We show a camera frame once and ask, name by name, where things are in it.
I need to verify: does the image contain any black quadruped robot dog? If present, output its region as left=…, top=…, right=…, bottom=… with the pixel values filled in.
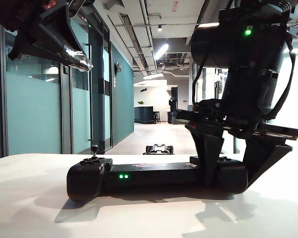
left=143, top=144, right=175, bottom=156

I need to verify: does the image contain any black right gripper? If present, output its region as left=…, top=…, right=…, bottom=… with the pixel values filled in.
left=176, top=98, right=298, bottom=187

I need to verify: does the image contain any white ceiling strip light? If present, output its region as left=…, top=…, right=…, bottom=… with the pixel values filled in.
left=153, top=44, right=169, bottom=60
left=143, top=72, right=164, bottom=80

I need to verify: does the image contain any black handheld remote control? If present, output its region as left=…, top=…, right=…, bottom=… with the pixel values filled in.
left=66, top=144, right=249, bottom=203

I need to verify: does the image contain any black vertical door handle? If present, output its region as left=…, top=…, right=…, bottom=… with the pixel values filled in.
left=85, top=43, right=94, bottom=143

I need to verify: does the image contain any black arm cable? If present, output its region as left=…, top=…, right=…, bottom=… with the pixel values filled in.
left=265, top=41, right=297, bottom=121
left=191, top=49, right=211, bottom=106

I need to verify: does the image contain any tall black cabinet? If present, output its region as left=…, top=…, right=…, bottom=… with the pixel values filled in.
left=167, top=86, right=179, bottom=124

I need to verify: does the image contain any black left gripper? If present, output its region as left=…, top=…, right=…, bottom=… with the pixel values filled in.
left=0, top=0, right=94, bottom=72

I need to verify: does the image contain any dark bar counter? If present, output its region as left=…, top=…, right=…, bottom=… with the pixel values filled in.
left=134, top=105, right=156, bottom=124

